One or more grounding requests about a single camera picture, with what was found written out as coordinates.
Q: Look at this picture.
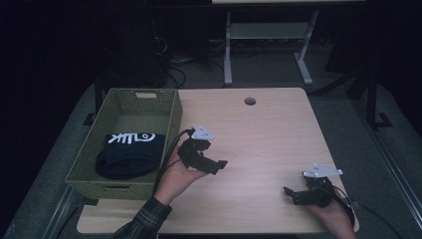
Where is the black floor cable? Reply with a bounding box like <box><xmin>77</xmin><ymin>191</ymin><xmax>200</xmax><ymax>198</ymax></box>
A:
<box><xmin>357</xmin><ymin>202</ymin><xmax>404</xmax><ymax>239</ymax></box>

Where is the person's left hand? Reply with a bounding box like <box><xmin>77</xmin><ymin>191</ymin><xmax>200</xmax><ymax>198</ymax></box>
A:
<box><xmin>153</xmin><ymin>144</ymin><xmax>209</xmax><ymax>206</ymax></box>

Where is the green woven basket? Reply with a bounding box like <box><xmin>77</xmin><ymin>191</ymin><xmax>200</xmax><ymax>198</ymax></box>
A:
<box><xmin>65</xmin><ymin>87</ymin><xmax>184</xmax><ymax>201</ymax></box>

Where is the dark blue sweater white print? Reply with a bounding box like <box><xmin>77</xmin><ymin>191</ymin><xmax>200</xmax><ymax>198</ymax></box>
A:
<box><xmin>95</xmin><ymin>131</ymin><xmax>167</xmax><ymax>181</ymax></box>

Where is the black metal stand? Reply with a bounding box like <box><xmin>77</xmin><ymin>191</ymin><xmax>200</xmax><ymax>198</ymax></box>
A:
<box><xmin>82</xmin><ymin>74</ymin><xmax>105</xmax><ymax>127</ymax></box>
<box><xmin>346</xmin><ymin>68</ymin><xmax>394</xmax><ymax>131</ymax></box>

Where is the aluminium floor rail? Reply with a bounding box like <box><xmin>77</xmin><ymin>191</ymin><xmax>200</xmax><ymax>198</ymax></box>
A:
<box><xmin>351</xmin><ymin>99</ymin><xmax>422</xmax><ymax>230</ymax></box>
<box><xmin>42</xmin><ymin>185</ymin><xmax>83</xmax><ymax>239</ymax></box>

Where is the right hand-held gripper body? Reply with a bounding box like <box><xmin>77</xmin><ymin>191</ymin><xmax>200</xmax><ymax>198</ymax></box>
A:
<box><xmin>291</xmin><ymin>162</ymin><xmax>344</xmax><ymax>209</ymax></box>

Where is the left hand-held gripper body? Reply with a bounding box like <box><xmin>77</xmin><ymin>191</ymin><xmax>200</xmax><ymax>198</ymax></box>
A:
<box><xmin>176</xmin><ymin>123</ymin><xmax>220</xmax><ymax>173</ymax></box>

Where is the person's right hand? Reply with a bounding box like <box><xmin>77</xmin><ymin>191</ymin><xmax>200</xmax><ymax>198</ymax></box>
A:
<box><xmin>305</xmin><ymin>193</ymin><xmax>361</xmax><ymax>239</ymax></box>

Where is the tangle of black floor cables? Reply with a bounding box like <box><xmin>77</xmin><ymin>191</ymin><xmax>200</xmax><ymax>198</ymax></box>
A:
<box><xmin>150</xmin><ymin>19</ymin><xmax>227</xmax><ymax>90</ymax></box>

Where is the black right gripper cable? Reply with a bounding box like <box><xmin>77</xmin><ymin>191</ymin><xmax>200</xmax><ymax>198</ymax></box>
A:
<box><xmin>330</xmin><ymin>184</ymin><xmax>356</xmax><ymax>227</ymax></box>

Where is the white metal stand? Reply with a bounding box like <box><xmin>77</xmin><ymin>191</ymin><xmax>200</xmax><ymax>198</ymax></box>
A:
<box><xmin>223</xmin><ymin>9</ymin><xmax>320</xmax><ymax>88</ymax></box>

